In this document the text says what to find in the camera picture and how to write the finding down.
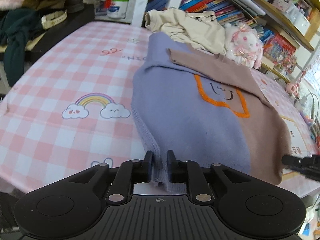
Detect white pink plush bunny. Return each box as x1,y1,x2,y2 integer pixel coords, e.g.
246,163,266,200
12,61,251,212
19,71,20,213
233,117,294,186
224,21,263,69

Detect row of colourful books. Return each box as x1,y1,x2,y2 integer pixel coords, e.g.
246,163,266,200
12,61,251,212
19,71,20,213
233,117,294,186
146,0,274,43

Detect red boxed book set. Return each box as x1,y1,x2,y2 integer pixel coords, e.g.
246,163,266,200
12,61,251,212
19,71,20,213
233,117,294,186
263,34,296,65

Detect purple and mauve sweater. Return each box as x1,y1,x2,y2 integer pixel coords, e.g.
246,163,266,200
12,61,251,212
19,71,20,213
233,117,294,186
131,32,291,193

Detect small pink plush toy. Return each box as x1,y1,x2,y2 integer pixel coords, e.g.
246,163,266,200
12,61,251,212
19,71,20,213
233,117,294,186
285,82,299,98

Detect cream beige garment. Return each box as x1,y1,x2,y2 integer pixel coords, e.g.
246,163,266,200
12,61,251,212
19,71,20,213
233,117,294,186
145,9,226,55

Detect dark green garment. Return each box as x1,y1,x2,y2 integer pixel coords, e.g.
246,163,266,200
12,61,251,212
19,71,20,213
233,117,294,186
1,8,44,87

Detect white green lidded jar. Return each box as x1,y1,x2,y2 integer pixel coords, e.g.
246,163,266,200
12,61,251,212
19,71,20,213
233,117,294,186
107,0,129,19

